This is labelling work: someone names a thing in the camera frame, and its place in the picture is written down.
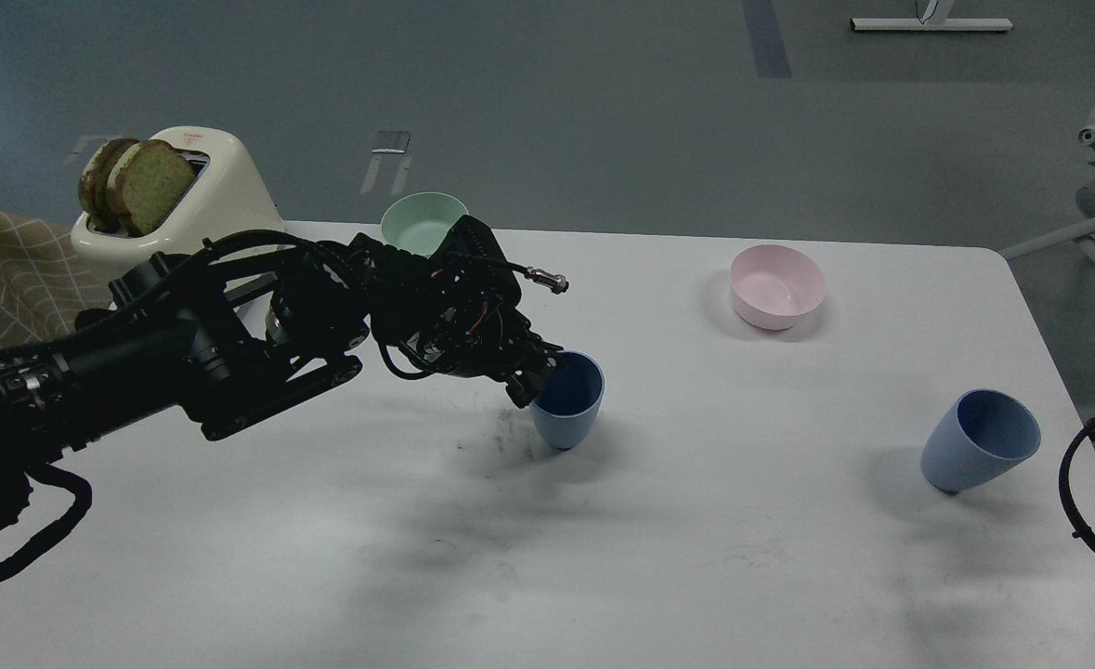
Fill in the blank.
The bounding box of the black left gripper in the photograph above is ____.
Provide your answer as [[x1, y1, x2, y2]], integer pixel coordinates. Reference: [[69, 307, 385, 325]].
[[366, 215, 565, 408]]

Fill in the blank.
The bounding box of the blue cup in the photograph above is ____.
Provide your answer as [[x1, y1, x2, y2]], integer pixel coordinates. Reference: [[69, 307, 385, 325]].
[[919, 388, 1041, 495], [530, 350, 606, 452]]

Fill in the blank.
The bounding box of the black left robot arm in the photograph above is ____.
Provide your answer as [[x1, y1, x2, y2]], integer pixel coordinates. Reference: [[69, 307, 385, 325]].
[[0, 216, 568, 583]]

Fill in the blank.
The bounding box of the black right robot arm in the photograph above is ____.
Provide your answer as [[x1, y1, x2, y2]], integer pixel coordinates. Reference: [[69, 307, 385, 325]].
[[1057, 415, 1095, 556]]

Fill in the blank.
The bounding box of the green bowl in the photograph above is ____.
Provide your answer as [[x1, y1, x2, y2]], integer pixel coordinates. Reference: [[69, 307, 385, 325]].
[[380, 191, 470, 257]]

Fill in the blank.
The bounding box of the pink bowl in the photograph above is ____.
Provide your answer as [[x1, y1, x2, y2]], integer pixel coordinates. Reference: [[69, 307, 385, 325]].
[[729, 244, 828, 331]]

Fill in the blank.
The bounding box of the cream toaster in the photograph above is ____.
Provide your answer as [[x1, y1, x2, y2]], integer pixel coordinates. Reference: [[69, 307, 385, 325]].
[[71, 126, 283, 282]]

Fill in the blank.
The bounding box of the toast slice front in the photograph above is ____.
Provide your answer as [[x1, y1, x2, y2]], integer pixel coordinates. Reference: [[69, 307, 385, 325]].
[[106, 139, 196, 237]]

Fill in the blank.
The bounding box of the toast slice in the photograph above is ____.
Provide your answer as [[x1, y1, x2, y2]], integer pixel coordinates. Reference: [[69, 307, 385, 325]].
[[106, 139, 196, 237], [77, 138, 139, 233]]

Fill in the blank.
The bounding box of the toast slice back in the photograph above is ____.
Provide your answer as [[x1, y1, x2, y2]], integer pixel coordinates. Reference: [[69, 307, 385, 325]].
[[77, 138, 139, 233]]

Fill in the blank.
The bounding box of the checkered beige cloth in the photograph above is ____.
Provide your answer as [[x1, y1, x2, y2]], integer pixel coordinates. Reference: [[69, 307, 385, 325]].
[[0, 209, 112, 348]]

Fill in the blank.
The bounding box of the white table leg base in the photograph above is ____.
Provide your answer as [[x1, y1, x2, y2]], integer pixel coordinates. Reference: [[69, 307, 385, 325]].
[[850, 1, 1014, 33]]

